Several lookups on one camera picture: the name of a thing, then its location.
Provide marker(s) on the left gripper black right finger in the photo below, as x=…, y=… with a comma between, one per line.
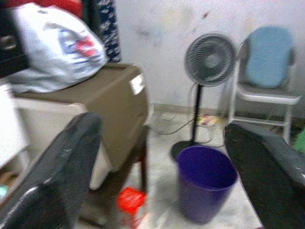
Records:
x=269, y=176

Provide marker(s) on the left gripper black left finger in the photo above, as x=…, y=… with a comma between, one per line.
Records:
x=50, y=176

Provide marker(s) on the green object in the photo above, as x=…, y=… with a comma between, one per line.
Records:
x=300, y=142

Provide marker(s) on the purple waste bin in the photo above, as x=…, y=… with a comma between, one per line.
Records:
x=205, y=181

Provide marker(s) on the grey folding chair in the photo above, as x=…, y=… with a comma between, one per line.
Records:
x=262, y=95

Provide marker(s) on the colourful floor litter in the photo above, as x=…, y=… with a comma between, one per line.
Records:
x=210, y=119

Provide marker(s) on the small red box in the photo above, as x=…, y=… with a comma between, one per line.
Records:
x=131, y=199

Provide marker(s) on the olive green cabinet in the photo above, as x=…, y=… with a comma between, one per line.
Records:
x=114, y=102

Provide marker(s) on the light blue cushion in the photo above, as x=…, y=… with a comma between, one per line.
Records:
x=269, y=57

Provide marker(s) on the white plastic bag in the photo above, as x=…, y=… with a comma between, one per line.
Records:
x=59, y=52

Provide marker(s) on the black standing fan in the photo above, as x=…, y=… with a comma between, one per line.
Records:
x=209, y=59

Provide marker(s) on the black case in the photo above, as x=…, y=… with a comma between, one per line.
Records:
x=10, y=43

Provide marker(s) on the dark floral garment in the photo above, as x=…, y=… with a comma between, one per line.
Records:
x=108, y=28

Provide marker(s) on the red bag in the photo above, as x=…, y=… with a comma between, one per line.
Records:
x=71, y=6

